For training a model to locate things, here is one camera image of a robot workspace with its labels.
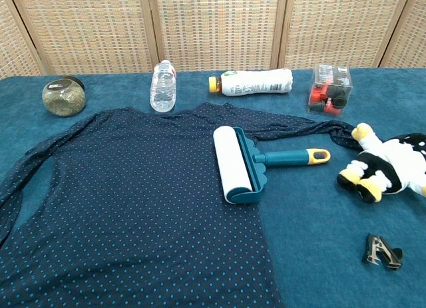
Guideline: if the teal lint roller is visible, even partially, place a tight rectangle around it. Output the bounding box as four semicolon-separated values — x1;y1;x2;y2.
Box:
212;125;332;205

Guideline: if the black staple remover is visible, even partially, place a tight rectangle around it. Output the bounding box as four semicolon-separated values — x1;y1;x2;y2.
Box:
361;233;404;271

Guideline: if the white bottle with yellow cap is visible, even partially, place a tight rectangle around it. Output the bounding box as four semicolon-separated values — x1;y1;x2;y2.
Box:
208;68;294;97

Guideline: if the clear plastic water bottle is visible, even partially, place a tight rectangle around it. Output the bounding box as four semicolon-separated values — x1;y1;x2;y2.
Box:
149;59;177;114

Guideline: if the navy polka dot shirt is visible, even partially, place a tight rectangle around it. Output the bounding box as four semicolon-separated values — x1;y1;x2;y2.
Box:
0;102;359;308

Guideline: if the woven folding screen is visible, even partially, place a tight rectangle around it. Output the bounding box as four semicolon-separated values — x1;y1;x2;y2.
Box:
0;0;426;80

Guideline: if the clear box with red parts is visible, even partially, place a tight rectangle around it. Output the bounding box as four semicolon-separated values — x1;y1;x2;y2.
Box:
307;64;353;117

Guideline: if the teal carpeted table surface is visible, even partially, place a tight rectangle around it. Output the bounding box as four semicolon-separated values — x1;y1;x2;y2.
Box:
0;67;426;308

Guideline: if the glass jar with dried herbs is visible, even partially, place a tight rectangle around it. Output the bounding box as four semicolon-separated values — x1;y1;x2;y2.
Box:
41;75;87;118

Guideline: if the black and white plush toy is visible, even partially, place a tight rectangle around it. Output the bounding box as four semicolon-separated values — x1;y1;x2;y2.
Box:
336;122;426;204

